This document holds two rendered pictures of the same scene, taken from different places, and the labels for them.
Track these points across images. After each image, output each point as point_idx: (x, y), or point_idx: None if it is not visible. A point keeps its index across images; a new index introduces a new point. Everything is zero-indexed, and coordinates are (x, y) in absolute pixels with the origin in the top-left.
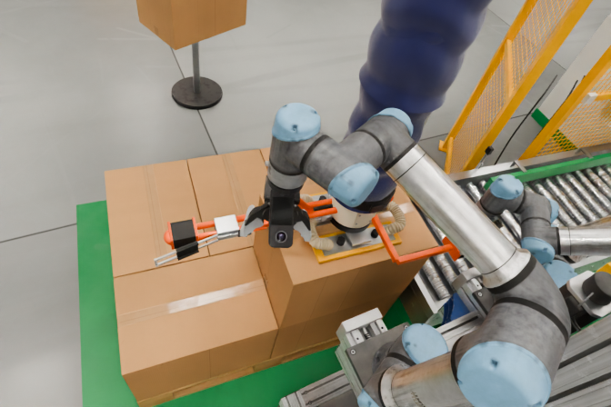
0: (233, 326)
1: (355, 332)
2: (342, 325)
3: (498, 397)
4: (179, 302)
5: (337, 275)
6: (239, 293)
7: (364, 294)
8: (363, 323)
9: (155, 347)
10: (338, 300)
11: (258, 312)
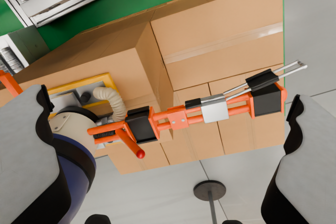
0: (188, 22)
1: None
2: None
3: None
4: (232, 43)
5: (87, 60)
6: (183, 51)
7: (73, 50)
8: None
9: (253, 3)
10: (95, 43)
11: (167, 36)
